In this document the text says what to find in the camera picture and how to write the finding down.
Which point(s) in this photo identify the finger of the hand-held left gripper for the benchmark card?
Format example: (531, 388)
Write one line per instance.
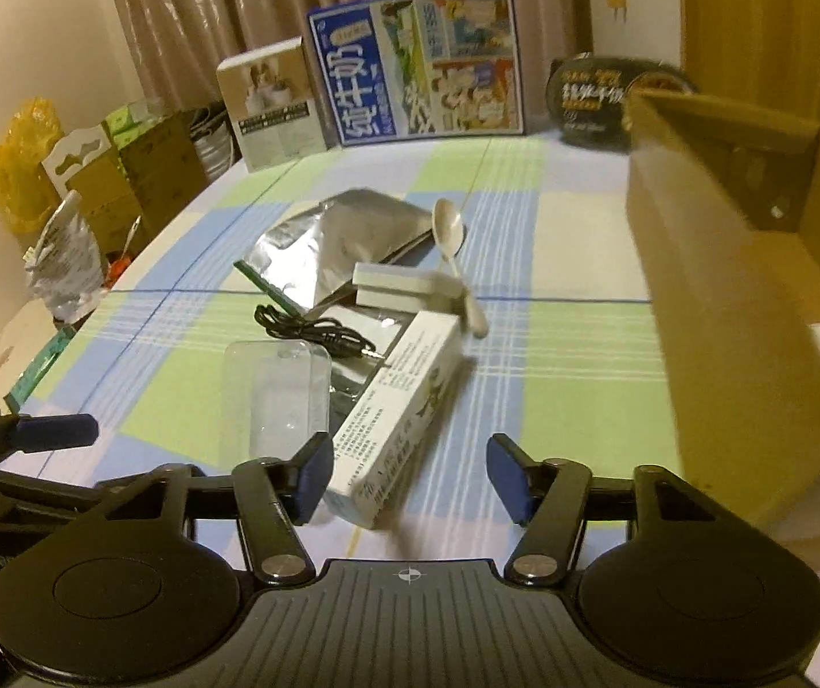
(51, 431)

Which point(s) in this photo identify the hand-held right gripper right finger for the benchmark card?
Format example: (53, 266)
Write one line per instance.
(507, 476)

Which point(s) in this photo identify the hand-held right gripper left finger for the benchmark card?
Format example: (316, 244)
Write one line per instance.
(313, 476)

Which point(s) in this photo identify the clear plastic case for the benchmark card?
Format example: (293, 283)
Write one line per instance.
(277, 401)

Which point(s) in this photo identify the white medicine box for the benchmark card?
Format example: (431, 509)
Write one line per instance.
(403, 416)

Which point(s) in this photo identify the silver foil bag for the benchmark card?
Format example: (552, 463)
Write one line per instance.
(353, 229)

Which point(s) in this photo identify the desktop with checked cloth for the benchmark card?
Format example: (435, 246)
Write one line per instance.
(582, 387)

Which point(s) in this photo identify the teal flat box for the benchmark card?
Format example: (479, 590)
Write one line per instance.
(41, 365)

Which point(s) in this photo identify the white plastic bag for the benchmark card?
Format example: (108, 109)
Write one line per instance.
(66, 258)

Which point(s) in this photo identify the white flat box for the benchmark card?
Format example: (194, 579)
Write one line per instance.
(396, 301)
(399, 276)

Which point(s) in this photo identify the cardboard box with white flap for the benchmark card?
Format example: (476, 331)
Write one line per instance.
(91, 186)

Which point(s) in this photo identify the white plastic spoon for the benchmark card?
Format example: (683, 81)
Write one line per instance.
(448, 226)

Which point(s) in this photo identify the yellow plastic bag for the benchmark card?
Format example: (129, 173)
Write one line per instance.
(19, 158)

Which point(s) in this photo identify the dark brown cardboard box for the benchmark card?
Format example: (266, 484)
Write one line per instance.
(163, 172)

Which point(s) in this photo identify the green paper box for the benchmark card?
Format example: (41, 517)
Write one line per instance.
(134, 127)

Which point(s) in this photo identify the white humidifier box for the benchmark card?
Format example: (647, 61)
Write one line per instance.
(274, 122)

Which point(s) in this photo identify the black instant rice bowl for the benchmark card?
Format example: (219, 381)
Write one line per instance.
(589, 102)

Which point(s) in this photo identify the blue milk carton box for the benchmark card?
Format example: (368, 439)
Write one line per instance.
(353, 86)

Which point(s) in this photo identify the beige pleated curtain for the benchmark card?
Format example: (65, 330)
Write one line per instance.
(202, 7)

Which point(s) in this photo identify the yellow curtain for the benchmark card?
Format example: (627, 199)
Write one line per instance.
(754, 7)

